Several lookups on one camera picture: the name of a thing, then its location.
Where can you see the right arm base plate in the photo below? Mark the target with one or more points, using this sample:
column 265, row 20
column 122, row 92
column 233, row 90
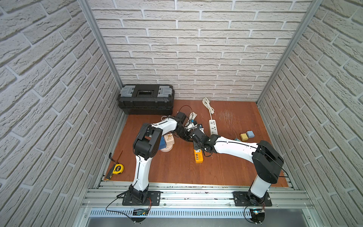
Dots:
column 244, row 199

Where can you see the white power strip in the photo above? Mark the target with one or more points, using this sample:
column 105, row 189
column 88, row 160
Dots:
column 213, row 127

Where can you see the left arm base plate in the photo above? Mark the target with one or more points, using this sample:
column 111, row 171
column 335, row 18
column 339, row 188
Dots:
column 142, row 199

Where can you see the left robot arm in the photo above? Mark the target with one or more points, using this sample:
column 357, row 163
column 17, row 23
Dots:
column 146, row 146

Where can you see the yellow charger plug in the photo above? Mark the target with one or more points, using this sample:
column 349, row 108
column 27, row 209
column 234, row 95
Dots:
column 244, row 137

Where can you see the aluminium mounting rail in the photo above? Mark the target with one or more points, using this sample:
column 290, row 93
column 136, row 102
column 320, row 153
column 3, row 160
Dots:
column 173, row 200

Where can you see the orange power strip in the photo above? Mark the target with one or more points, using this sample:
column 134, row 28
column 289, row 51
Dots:
column 198, row 156

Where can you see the black plastic toolbox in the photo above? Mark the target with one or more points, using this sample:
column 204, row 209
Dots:
column 146, row 99

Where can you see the yellow tape measure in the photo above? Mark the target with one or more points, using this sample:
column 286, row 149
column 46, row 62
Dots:
column 115, row 170

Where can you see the beige plug adapter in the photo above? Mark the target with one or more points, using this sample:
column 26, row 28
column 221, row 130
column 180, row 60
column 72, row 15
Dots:
column 169, row 139

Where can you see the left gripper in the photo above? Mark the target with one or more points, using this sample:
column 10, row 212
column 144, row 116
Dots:
column 184, row 133

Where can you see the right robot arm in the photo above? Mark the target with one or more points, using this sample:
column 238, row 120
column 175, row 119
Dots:
column 267, row 161

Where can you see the light blue charger plug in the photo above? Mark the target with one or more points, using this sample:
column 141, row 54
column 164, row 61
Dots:
column 250, row 134

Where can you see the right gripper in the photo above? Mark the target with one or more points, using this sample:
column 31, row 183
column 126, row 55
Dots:
column 195, row 146

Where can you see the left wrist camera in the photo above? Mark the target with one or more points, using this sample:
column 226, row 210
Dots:
column 191, row 126

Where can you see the blue cube adapter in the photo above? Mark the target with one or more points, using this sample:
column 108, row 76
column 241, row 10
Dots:
column 162, row 144

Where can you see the round white socket base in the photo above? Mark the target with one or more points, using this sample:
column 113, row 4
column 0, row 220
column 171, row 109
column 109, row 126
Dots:
column 167, row 148

